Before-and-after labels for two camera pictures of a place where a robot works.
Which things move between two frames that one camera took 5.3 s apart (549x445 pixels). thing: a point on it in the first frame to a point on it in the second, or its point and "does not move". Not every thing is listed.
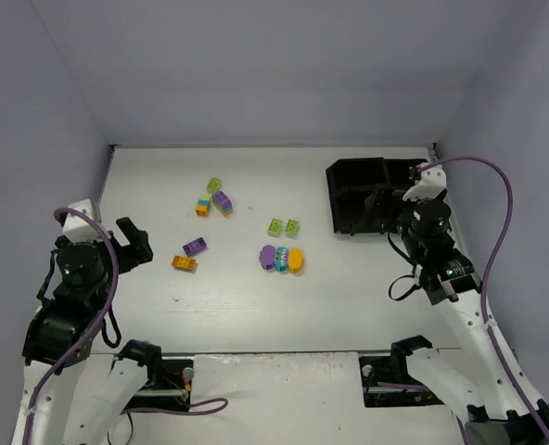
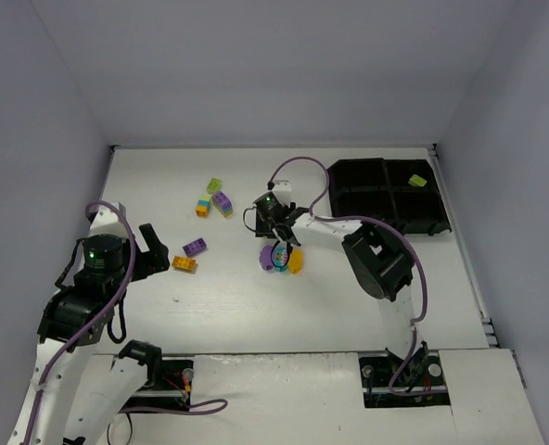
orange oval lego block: (296, 260) does not move
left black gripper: (123, 247) to (146, 261)
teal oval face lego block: (281, 259) does not move
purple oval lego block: (267, 257) does not move
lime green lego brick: (213, 185) does not move
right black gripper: (390, 205) to (280, 230)
